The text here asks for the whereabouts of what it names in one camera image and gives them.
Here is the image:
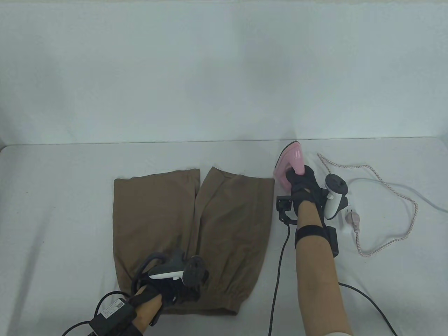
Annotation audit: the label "person's right hand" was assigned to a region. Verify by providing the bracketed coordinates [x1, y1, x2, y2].
[286, 165, 329, 219]

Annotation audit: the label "person's left hand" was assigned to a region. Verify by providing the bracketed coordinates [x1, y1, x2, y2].
[131, 276, 210, 308]

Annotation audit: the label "pink electric iron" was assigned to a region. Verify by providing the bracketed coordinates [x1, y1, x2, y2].
[273, 141, 304, 191]

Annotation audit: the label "pink white braided cord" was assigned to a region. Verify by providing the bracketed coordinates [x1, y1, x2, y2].
[317, 153, 419, 258]

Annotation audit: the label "brown shorts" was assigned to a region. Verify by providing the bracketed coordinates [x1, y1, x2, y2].
[113, 167, 275, 316]

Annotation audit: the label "person's right forearm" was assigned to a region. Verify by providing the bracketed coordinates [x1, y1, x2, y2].
[295, 201, 354, 336]

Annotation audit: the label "person's left forearm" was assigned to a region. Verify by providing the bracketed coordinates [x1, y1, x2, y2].
[133, 294, 163, 336]

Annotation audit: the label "black white hand controller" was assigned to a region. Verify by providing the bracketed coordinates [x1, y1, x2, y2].
[131, 249, 210, 291]
[324, 174, 349, 220]

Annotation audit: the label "black sensor box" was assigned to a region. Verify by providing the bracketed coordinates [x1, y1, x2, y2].
[90, 297, 139, 336]
[325, 226, 341, 258]

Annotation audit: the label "white table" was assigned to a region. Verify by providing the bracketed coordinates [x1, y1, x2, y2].
[0, 137, 448, 336]

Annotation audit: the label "black wrist strap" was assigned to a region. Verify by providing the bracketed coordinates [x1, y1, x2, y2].
[295, 226, 329, 249]

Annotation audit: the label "white power cable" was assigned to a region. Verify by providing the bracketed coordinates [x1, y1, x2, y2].
[341, 178, 448, 211]

